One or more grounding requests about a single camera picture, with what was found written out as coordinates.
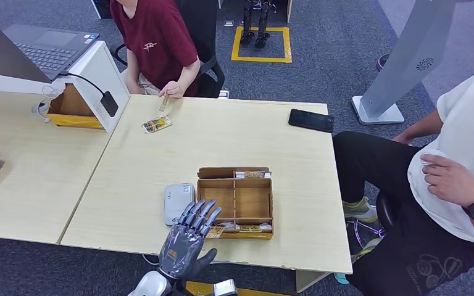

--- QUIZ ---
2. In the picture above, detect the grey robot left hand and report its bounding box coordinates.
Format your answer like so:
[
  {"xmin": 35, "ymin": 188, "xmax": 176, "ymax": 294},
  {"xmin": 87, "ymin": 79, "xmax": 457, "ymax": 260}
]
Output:
[{"xmin": 158, "ymin": 199, "xmax": 223, "ymax": 281}]

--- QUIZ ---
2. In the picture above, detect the patterned room key card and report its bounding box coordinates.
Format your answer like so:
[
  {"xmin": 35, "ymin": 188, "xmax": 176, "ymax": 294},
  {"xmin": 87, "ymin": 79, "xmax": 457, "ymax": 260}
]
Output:
[
  {"xmin": 239, "ymin": 223, "xmax": 273, "ymax": 233},
  {"xmin": 205, "ymin": 225, "xmax": 227, "ymax": 240},
  {"xmin": 234, "ymin": 170, "xmax": 272, "ymax": 179}
]

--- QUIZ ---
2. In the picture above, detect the patterned ID card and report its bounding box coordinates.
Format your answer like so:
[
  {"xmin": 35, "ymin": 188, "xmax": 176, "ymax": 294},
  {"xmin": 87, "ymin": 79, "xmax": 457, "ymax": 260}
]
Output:
[{"xmin": 141, "ymin": 114, "xmax": 173, "ymax": 135}]

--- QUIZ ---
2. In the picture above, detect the grey card reader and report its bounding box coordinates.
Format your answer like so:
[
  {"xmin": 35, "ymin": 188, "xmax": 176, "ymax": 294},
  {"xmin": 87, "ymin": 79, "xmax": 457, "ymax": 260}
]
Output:
[{"xmin": 163, "ymin": 183, "xmax": 196, "ymax": 227}]

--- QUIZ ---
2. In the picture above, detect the customer person's left hand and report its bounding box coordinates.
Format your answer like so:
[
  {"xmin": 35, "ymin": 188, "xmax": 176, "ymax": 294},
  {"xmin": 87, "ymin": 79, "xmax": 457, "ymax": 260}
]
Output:
[{"xmin": 158, "ymin": 80, "xmax": 185, "ymax": 100}]

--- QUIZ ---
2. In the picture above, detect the customer person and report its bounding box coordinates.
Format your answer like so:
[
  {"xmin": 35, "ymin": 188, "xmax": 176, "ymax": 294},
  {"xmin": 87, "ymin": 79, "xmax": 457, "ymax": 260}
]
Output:
[{"xmin": 109, "ymin": 0, "xmax": 202, "ymax": 100}]

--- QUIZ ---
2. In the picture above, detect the operator person's left hand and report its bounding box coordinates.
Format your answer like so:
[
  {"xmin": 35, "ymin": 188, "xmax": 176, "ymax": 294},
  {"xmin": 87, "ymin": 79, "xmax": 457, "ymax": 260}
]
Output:
[{"xmin": 420, "ymin": 154, "xmax": 474, "ymax": 209}]

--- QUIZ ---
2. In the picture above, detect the operator person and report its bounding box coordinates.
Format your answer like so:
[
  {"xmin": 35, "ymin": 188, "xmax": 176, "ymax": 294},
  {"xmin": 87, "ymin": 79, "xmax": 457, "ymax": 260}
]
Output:
[{"xmin": 333, "ymin": 59, "xmax": 474, "ymax": 296}]

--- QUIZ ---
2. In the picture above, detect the yellow floor tape strip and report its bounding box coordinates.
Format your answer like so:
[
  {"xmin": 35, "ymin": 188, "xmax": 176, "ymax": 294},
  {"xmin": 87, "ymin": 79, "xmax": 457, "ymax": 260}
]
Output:
[{"xmin": 183, "ymin": 281, "xmax": 289, "ymax": 296}]

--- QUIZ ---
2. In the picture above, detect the brown divided organizer box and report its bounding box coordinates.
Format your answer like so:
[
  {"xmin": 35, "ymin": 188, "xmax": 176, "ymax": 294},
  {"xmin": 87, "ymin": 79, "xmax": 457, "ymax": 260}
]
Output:
[{"xmin": 196, "ymin": 166, "xmax": 275, "ymax": 241}]

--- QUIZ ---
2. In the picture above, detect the black laptop power adapter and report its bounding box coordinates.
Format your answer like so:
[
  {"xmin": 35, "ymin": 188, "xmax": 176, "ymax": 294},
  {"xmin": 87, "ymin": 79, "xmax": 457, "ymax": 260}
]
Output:
[{"xmin": 59, "ymin": 71, "xmax": 120, "ymax": 118}]

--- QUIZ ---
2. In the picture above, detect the brown cardboard box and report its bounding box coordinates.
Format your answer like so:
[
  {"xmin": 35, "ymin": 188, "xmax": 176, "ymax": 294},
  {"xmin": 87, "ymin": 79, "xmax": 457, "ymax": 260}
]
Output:
[{"xmin": 47, "ymin": 83, "xmax": 105, "ymax": 130}]

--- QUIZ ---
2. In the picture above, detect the black smartphone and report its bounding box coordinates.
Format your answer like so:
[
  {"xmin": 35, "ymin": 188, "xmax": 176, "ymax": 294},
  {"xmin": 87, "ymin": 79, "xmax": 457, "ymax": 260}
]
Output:
[{"xmin": 288, "ymin": 109, "xmax": 336, "ymax": 134}]

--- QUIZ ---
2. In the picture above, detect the white desktop riser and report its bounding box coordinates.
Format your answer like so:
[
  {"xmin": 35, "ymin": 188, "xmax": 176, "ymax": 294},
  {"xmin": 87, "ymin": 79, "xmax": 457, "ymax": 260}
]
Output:
[{"xmin": 0, "ymin": 39, "xmax": 131, "ymax": 134}]

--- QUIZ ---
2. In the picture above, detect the black operator chair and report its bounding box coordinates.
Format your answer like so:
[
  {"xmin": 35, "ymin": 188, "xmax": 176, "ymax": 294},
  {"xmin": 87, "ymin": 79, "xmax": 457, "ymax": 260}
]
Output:
[{"xmin": 345, "ymin": 191, "xmax": 399, "ymax": 250}]

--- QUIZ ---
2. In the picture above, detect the yellow floor tape square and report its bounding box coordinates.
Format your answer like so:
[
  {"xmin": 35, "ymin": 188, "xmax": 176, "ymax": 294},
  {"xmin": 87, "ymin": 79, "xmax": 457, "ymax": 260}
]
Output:
[{"xmin": 231, "ymin": 26, "xmax": 293, "ymax": 65}]

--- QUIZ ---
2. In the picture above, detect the black office chair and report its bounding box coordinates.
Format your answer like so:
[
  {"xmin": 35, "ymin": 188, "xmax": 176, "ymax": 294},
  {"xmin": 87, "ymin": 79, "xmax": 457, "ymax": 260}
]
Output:
[{"xmin": 112, "ymin": 0, "xmax": 226, "ymax": 100}]

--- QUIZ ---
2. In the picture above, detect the small black humanoid robot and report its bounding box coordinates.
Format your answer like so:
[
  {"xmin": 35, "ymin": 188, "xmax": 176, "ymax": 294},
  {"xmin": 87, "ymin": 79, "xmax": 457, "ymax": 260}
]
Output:
[{"xmin": 239, "ymin": 0, "xmax": 273, "ymax": 50}]

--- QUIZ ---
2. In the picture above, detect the dark grey laptop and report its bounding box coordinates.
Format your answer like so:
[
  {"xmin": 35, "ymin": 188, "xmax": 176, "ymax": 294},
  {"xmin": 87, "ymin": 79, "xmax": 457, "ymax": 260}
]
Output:
[{"xmin": 0, "ymin": 4, "xmax": 101, "ymax": 84}]

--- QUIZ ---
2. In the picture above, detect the black cabinet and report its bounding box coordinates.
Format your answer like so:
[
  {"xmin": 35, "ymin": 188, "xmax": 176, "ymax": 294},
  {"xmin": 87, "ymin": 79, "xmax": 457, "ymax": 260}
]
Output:
[{"xmin": 90, "ymin": 0, "xmax": 112, "ymax": 20}]

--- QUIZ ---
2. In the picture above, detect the dark round object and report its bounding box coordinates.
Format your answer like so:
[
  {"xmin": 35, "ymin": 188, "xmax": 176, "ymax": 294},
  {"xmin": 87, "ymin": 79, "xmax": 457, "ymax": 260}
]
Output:
[{"xmin": 376, "ymin": 53, "xmax": 391, "ymax": 72}]

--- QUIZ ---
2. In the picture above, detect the grey kiosk stand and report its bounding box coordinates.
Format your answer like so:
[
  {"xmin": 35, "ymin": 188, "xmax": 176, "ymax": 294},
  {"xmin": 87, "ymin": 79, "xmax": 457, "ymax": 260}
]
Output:
[{"xmin": 351, "ymin": 0, "xmax": 473, "ymax": 126}]

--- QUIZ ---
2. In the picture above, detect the white coiled cable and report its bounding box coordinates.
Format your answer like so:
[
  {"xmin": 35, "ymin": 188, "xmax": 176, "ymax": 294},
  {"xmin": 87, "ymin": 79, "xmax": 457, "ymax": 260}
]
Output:
[{"xmin": 31, "ymin": 83, "xmax": 60, "ymax": 124}]

